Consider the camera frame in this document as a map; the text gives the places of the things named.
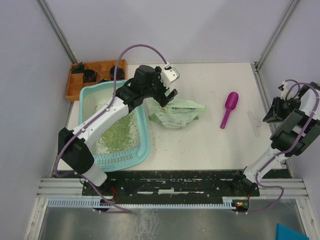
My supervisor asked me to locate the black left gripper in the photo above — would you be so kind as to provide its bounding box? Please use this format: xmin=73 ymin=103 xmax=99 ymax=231
xmin=142 ymin=67 xmax=178 ymax=107

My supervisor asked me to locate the white plastic bag clip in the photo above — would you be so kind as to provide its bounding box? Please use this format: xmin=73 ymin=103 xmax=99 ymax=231
xmin=247 ymin=111 xmax=262 ymax=137

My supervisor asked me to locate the green cat litter bag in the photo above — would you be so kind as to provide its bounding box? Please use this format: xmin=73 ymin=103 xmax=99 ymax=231
xmin=147 ymin=98 xmax=207 ymax=129

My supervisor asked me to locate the magenta plastic litter scoop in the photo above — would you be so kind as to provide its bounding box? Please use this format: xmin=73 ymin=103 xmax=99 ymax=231
xmin=220 ymin=91 xmax=239 ymax=129

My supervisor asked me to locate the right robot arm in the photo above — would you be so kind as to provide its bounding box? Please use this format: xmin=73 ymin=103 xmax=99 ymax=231
xmin=229 ymin=80 xmax=320 ymax=196

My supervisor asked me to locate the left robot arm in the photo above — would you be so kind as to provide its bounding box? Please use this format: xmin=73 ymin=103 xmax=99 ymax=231
xmin=57 ymin=64 xmax=180 ymax=195

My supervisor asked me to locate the green litter pellets pile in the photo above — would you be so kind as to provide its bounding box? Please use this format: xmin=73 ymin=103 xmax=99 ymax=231
xmin=93 ymin=112 xmax=140 ymax=155

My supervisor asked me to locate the teal plastic litter box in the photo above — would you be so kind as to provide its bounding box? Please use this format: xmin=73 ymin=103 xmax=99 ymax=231
xmin=78 ymin=81 xmax=151 ymax=172

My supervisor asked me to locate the black round part in tray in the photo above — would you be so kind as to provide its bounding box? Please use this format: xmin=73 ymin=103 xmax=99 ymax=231
xmin=109 ymin=65 xmax=125 ymax=80

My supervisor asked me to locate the orange wooden compartment tray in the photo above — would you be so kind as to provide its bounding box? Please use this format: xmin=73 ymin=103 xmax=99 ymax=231
xmin=65 ymin=60 xmax=117 ymax=102

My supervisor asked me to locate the small circuit board with LEDs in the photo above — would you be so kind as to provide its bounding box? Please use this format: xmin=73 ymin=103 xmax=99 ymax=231
xmin=235 ymin=200 xmax=250 ymax=212

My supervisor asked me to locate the blue foam pad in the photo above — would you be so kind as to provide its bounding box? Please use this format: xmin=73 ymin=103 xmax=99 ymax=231
xmin=275 ymin=223 xmax=310 ymax=240

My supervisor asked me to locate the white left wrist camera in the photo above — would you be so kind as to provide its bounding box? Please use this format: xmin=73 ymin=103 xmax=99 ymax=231
xmin=160 ymin=63 xmax=180 ymax=89

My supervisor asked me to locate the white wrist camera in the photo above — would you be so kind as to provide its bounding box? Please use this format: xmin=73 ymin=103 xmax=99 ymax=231
xmin=160 ymin=63 xmax=180 ymax=89
xmin=278 ymin=80 xmax=292 ymax=101

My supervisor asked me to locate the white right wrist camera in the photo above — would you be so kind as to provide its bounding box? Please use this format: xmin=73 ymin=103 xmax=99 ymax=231
xmin=278 ymin=80 xmax=292 ymax=101

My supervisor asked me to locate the black ring part in tray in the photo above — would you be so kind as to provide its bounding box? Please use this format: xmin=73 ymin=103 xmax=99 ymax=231
xmin=82 ymin=69 xmax=97 ymax=83

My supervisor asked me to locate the black mounting base plate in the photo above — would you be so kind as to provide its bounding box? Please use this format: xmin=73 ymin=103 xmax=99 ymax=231
xmin=82 ymin=170 xmax=260 ymax=202

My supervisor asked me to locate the light blue cable duct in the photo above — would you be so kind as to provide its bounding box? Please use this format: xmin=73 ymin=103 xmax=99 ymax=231
xmin=47 ymin=194 xmax=235 ymax=210

